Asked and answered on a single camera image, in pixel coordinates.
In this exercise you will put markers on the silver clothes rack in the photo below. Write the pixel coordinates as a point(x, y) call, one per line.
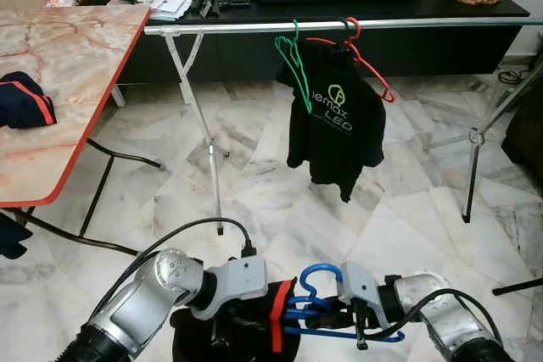
point(254, 25)

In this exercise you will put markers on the black TV cabinet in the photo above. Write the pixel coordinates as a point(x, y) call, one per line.
point(424, 48)

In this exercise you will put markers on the black metal bar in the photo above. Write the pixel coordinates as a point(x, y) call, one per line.
point(517, 286)

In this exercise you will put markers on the black t-shirt with logo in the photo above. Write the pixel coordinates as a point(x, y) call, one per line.
point(335, 142)

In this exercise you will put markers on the blue plastic hanger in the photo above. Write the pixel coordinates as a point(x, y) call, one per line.
point(319, 266)

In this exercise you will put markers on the red plastic hanger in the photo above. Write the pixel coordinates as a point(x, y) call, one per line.
point(374, 74)

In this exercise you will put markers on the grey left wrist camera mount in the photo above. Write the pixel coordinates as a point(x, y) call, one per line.
point(237, 281)

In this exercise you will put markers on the navy shirt with orange stripe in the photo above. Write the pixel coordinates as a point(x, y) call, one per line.
point(21, 103)

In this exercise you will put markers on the black jacket with red trim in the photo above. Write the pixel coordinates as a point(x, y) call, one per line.
point(229, 336)

